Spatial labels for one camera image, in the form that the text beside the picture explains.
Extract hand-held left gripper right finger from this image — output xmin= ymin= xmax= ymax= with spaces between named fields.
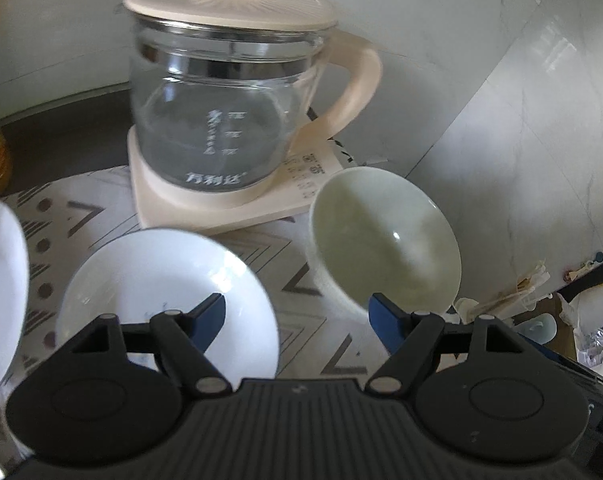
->
xmin=365 ymin=292 xmax=533 ymax=396

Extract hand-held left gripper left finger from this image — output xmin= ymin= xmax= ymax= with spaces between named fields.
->
xmin=56 ymin=292 xmax=233 ymax=396

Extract pale green ceramic bowl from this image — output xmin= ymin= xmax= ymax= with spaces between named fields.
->
xmin=304 ymin=168 xmax=463 ymax=324

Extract white bowl with blue print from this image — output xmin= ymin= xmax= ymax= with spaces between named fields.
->
xmin=0 ymin=196 xmax=30 ymax=402

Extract white grey patterned table mat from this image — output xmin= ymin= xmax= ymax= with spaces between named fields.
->
xmin=0 ymin=157 xmax=463 ymax=413

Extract beige kettle base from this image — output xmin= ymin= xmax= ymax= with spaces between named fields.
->
xmin=128 ymin=125 xmax=355 ymax=234

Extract crumpled paper scraps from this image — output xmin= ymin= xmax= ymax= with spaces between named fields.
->
xmin=454 ymin=259 xmax=553 ymax=327

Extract glass kettle with beige lid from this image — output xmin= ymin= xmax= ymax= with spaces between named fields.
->
xmin=116 ymin=0 xmax=383 ymax=189

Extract clear plastic bag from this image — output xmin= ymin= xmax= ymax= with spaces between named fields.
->
xmin=556 ymin=275 xmax=603 ymax=382

